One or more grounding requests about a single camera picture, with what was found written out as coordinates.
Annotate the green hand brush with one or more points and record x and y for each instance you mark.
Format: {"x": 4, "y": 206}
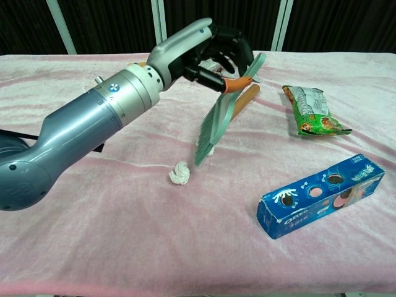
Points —
{"x": 216, "y": 123}

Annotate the wooden rolling pin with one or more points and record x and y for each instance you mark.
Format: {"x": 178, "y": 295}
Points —
{"x": 247, "y": 97}

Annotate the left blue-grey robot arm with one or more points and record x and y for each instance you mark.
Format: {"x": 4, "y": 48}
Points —
{"x": 77, "y": 123}

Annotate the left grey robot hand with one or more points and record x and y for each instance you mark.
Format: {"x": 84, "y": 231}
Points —
{"x": 179, "y": 46}

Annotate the black curtain backdrop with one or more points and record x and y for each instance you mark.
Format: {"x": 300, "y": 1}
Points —
{"x": 340, "y": 24}

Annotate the white paper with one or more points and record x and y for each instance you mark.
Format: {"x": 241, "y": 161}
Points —
{"x": 179, "y": 173}
{"x": 212, "y": 152}

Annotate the pink velvet tablecloth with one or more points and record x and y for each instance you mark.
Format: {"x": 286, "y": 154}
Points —
{"x": 198, "y": 235}

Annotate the blue Oreo cookie box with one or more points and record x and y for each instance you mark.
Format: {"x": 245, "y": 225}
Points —
{"x": 318, "y": 201}

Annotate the green snack bag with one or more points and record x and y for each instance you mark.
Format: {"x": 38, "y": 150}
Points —
{"x": 312, "y": 111}

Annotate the crumpled silver snack wrapper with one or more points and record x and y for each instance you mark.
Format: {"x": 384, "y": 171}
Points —
{"x": 208, "y": 65}

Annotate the white frame post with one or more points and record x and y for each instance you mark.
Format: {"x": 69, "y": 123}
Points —
{"x": 62, "y": 29}
{"x": 158, "y": 21}
{"x": 281, "y": 28}

